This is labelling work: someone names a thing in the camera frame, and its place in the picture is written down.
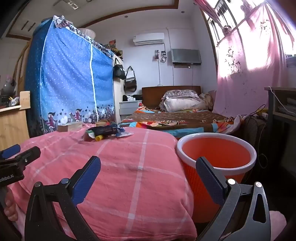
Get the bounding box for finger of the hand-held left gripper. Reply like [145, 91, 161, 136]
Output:
[0, 146, 41, 172]
[0, 144, 21, 159]

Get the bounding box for pile of colourful boxes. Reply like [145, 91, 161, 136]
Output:
[102, 39, 123, 58]

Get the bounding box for wooden desk with metal frame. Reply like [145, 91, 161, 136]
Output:
[264, 86, 296, 163]

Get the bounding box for pink curtain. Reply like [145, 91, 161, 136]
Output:
[194, 0, 296, 118]

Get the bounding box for beige crumpled cloth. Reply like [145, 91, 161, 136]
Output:
[199, 90, 216, 110]

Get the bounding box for white plastic basin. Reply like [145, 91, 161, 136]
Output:
[77, 28, 96, 40]

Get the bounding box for grey plush toy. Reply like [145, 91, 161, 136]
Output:
[0, 74, 17, 96]

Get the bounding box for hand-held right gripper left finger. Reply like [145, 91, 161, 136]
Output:
[24, 156, 102, 241]

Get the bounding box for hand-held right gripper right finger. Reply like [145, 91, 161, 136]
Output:
[195, 157, 271, 241]

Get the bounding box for ceiling light fixture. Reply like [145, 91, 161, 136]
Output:
[53, 0, 80, 11]

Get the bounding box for blue dotted fabric wardrobe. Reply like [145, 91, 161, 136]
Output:
[24, 16, 116, 137]

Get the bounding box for black handbag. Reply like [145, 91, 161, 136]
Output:
[113, 57, 126, 80]

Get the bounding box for brown handbag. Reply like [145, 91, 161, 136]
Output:
[124, 66, 137, 92]

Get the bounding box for small wooden box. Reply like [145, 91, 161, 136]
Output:
[57, 122, 83, 132]

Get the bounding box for wall television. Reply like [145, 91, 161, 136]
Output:
[171, 49, 202, 66]

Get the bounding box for light wooden cabinet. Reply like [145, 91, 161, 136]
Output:
[0, 91, 30, 151]

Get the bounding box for white nightstand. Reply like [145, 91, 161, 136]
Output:
[119, 100, 142, 121]

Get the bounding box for wooden bed headboard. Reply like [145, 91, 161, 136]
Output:
[142, 86, 201, 109]

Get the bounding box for pink fuzzy clothing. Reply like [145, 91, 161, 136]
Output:
[269, 210, 287, 241]

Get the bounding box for window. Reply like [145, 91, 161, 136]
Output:
[201, 0, 264, 47]

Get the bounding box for wall electrical box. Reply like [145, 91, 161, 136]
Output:
[154, 49, 167, 63]

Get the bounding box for orange bin with white rim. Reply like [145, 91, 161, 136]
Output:
[177, 133, 257, 223]

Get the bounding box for stack of papers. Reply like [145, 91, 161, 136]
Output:
[276, 97, 296, 114]

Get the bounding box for bed with colourful blanket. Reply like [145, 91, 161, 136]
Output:
[120, 103, 245, 139]

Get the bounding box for dark cloth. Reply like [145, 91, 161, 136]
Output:
[122, 94, 142, 102]

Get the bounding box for yellow power adapter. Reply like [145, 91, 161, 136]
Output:
[250, 104, 269, 118]

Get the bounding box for floral pillow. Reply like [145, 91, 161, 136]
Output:
[162, 89, 201, 101]

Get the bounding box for black wrapper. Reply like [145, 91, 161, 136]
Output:
[88, 125, 118, 137]

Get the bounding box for dark checked fabric case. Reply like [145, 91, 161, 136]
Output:
[243, 116, 269, 163]

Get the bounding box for white pillow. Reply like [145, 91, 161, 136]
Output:
[163, 96, 207, 112]

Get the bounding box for white air conditioner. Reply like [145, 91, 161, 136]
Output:
[133, 33, 165, 46]

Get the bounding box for pink plaid blanket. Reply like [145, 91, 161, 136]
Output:
[5, 124, 198, 241]

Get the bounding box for person's left hand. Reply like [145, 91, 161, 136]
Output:
[3, 186, 19, 223]

